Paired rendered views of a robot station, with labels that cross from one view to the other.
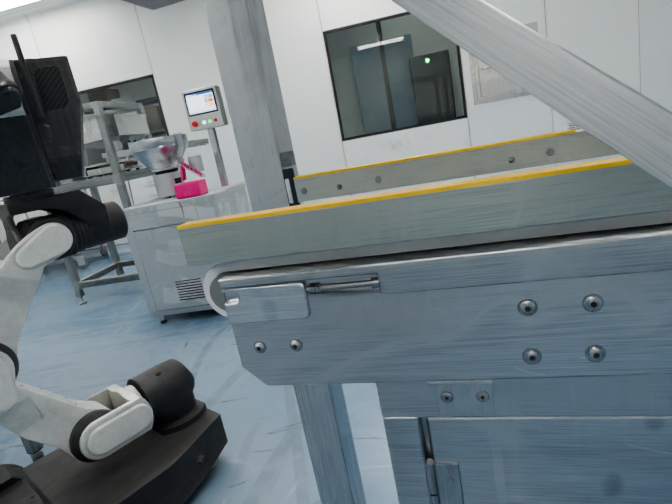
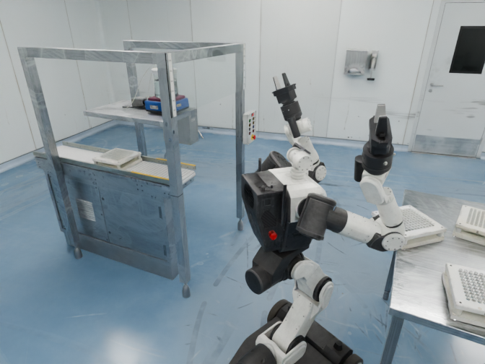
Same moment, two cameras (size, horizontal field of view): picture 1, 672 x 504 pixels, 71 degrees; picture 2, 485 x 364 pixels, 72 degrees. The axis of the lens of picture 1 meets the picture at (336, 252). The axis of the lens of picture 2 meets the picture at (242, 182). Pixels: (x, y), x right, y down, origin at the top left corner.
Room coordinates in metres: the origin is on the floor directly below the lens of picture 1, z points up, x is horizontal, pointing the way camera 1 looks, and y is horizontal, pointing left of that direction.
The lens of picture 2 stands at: (2.51, 0.70, 1.84)
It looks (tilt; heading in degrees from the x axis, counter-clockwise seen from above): 25 degrees down; 187
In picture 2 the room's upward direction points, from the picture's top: straight up
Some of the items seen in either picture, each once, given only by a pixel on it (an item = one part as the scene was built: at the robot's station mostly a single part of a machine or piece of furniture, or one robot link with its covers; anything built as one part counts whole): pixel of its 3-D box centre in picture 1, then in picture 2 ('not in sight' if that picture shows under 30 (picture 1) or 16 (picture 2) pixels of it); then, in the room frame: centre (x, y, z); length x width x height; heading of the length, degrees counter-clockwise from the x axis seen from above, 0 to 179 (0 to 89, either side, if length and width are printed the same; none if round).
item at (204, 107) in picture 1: (211, 139); not in sight; (3.14, 0.65, 1.07); 0.23 x 0.10 x 0.62; 79
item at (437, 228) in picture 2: not in sight; (407, 221); (1.00, 1.36, 0.94); 0.25 x 0.24 x 0.02; 114
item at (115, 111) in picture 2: not in sight; (141, 112); (0.43, -0.21, 1.31); 0.62 x 0.38 x 0.04; 72
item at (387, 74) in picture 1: (395, 74); not in sight; (5.29, -0.99, 1.43); 1.38 x 0.01 x 1.16; 79
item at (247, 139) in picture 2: not in sight; (249, 127); (-0.28, 0.44, 1.03); 0.17 x 0.06 x 0.26; 162
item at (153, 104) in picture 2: not in sight; (167, 103); (0.43, -0.02, 1.37); 0.21 x 0.20 x 0.09; 162
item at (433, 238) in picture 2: not in sight; (405, 229); (1.00, 1.36, 0.89); 0.24 x 0.24 x 0.02; 24
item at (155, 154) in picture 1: (174, 166); not in sight; (3.10, 0.92, 0.95); 0.49 x 0.36 x 0.37; 79
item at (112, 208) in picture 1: (67, 221); (276, 263); (1.31, 0.72, 0.87); 0.28 x 0.13 x 0.18; 137
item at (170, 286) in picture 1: (200, 251); not in sight; (3.04, 0.88, 0.38); 0.63 x 0.57 x 0.76; 79
